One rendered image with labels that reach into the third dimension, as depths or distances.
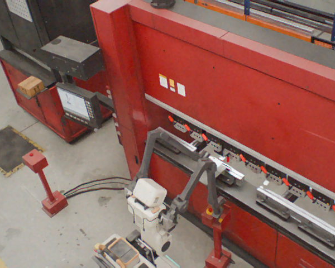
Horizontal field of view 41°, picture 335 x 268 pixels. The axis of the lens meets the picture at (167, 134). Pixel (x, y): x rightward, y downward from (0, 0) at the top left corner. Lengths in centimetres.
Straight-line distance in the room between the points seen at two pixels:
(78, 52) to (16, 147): 264
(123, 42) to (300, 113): 160
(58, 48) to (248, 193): 204
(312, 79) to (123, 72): 175
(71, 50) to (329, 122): 219
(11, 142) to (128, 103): 264
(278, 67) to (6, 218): 365
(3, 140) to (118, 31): 318
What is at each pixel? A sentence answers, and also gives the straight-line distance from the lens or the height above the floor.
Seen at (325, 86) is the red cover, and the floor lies 224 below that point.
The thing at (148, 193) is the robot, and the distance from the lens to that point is 334.
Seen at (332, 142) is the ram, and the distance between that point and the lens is 301.
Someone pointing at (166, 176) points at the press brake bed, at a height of 53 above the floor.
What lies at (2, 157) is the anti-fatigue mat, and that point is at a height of 1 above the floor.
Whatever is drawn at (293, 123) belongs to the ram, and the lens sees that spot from 310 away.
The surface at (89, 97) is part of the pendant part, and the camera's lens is 395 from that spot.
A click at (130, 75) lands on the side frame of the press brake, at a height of 167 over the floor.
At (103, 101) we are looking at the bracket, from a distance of 453.
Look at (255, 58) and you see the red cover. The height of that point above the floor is 224.
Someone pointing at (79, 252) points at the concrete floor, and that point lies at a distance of 486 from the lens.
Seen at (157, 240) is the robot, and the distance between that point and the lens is 367.
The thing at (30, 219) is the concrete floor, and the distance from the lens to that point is 533.
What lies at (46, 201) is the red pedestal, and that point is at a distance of 526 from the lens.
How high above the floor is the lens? 385
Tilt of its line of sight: 41 degrees down
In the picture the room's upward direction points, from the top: 8 degrees counter-clockwise
